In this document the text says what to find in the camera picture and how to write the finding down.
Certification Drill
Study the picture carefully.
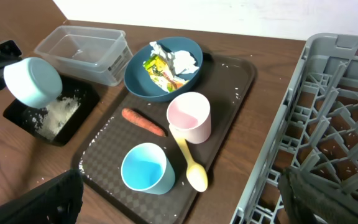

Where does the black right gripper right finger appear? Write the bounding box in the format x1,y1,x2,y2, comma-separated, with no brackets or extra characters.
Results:
278,167,358,224

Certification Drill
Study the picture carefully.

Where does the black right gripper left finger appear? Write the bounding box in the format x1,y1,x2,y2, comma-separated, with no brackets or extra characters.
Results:
0,169,84,224

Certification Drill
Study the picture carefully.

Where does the light blue small bowl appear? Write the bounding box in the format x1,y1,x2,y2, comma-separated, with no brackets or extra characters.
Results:
3,57,63,108

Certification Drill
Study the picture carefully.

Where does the light blue plastic cup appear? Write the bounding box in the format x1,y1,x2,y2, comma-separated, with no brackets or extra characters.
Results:
121,142,175,195

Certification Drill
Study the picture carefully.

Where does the pink plastic cup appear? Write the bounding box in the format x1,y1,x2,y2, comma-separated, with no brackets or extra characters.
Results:
166,91,212,144

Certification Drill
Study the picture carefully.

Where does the black waste tray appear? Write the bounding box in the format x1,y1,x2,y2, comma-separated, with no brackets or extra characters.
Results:
3,76,99,146

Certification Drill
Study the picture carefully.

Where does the grey dishwasher rack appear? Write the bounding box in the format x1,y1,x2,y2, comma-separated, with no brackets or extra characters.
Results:
231,33,358,223

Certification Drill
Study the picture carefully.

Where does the pile of white rice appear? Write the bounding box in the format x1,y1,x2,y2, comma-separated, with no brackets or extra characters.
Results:
32,97,81,140

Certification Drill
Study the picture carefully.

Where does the dark brown serving tray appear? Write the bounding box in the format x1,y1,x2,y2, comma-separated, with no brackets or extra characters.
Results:
71,54,257,224

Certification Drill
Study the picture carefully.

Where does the clear plastic container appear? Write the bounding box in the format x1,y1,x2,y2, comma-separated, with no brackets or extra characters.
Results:
34,26,133,86

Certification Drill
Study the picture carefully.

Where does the orange carrot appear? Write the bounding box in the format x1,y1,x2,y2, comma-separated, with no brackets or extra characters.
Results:
121,108,166,137

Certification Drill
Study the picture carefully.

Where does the yellow plastic spoon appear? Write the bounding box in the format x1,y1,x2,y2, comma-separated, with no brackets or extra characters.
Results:
169,124,208,192

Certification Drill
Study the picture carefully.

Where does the dark blue bowl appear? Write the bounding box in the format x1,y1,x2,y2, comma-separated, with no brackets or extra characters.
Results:
124,37,203,102

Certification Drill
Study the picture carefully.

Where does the yellow snack wrapper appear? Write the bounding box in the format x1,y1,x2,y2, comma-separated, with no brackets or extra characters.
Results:
143,54,188,93

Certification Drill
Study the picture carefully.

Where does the crumpled white tissue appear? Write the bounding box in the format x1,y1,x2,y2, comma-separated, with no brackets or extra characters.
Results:
149,41,199,75

